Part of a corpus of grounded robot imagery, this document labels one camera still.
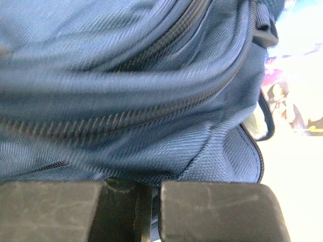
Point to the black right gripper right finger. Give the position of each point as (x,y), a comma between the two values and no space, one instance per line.
(201,211)

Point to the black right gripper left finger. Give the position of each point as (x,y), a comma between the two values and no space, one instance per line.
(111,210)

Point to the blue Jane Eyre book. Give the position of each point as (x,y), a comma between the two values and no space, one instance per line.
(292,88)

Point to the navy blue student backpack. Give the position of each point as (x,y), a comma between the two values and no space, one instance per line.
(141,90)

